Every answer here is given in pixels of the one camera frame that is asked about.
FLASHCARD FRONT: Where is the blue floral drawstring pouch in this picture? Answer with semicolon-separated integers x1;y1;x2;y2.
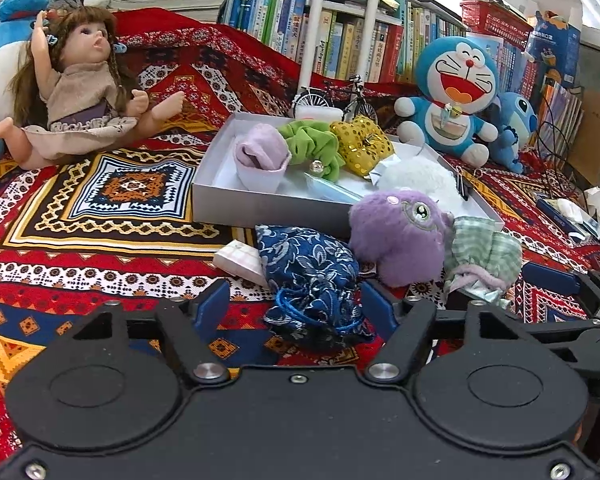
255;225;376;351

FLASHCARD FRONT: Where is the pink sock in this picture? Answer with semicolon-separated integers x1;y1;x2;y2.
232;125;291;193

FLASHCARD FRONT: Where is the brown cardboard box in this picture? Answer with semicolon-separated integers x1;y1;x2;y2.
567;77;600;188

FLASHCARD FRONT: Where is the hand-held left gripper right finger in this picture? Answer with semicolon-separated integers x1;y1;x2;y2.
361;280;527;385

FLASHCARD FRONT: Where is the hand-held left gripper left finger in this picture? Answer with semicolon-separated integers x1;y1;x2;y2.
69;277;232;385

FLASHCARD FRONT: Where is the white foam block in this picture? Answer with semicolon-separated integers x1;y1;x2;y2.
294;105;343;123

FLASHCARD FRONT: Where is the dark blue flat pack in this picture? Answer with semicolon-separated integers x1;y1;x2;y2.
537;197;600;243

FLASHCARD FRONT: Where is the green scrunchie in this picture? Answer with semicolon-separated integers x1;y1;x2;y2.
278;121;346;182

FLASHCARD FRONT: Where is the white fluffy ball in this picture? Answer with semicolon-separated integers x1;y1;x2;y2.
377;155;463;211

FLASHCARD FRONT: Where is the black binder clip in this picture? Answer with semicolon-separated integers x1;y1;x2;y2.
452;167;481;201

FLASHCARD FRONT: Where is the row of thin booklets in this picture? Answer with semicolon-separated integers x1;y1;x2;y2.
467;32;586;161

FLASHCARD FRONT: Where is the white pipe rack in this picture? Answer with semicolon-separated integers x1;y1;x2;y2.
297;0;386;93

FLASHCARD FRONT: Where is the black model bicycle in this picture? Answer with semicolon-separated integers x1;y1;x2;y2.
292;75;378;123

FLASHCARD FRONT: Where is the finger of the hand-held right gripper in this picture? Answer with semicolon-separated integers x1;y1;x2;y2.
521;261;600;321

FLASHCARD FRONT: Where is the small white pink packet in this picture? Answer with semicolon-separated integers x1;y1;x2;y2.
212;240;268;288

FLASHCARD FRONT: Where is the red patterned blanket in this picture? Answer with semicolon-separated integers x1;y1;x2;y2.
0;7;600;461

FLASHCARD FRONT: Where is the row of colourful upright books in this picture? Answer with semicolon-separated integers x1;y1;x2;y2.
220;0;468;86

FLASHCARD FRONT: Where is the blue alien plush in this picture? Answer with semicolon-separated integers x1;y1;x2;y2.
485;91;539;175

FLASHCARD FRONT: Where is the red plastic basket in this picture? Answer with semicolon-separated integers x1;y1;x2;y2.
460;0;535;48

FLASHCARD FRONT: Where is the purple plush toy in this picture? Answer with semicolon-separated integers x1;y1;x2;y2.
347;187;455;288

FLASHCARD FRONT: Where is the green checked cloth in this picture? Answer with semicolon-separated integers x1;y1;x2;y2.
442;216;523;303

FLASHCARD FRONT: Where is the yellow sequin scrunchie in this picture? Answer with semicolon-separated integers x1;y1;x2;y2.
329;115;396;177

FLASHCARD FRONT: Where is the long-haired baby doll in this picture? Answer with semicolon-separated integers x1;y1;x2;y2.
0;6;186;171

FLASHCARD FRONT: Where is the blue cat plush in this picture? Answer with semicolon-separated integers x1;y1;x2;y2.
394;36;501;166

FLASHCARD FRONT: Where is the white shallow box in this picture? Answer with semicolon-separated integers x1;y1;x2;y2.
191;111;506;238

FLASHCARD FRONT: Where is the blue printed carton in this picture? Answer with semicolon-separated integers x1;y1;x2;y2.
525;0;583;88

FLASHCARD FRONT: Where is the blue whale plush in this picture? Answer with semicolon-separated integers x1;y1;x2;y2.
0;0;51;171

